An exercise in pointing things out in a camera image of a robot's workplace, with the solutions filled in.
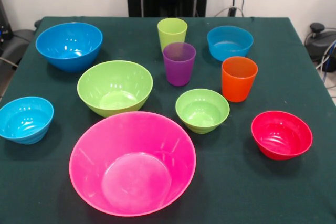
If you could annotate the large blue bowl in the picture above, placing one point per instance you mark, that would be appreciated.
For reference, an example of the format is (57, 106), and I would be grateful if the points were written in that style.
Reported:
(68, 51)

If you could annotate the dark green table cloth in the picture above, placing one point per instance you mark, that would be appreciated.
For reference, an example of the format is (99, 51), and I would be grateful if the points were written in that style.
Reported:
(236, 192)

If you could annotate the black wheel base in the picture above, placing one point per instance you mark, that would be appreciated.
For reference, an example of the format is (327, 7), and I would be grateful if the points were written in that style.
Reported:
(320, 43)
(16, 45)

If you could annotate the large green bowl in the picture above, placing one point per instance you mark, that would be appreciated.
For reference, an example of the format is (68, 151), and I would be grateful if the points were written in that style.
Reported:
(113, 90)

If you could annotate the medium blue bowl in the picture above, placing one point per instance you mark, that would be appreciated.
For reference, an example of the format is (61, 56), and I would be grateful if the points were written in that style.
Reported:
(229, 45)

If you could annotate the purple cup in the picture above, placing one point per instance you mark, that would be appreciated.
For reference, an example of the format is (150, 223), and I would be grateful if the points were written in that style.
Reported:
(178, 66)

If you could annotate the large pink bowl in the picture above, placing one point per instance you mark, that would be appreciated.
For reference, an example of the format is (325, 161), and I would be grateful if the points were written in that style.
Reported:
(131, 171)

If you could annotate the orange cup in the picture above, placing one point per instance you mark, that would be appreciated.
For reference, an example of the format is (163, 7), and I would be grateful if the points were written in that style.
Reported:
(239, 82)

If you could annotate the lime green cup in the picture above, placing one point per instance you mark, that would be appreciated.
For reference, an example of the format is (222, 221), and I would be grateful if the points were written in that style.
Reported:
(172, 32)

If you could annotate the small light blue bowl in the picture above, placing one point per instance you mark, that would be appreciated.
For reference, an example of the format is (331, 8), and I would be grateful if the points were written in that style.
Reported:
(26, 121)

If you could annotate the small red-pink bowl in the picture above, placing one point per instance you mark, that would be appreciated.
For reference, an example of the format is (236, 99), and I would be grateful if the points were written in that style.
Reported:
(281, 137)

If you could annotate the small green bowl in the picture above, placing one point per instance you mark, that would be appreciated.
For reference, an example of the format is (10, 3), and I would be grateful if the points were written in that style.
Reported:
(202, 111)

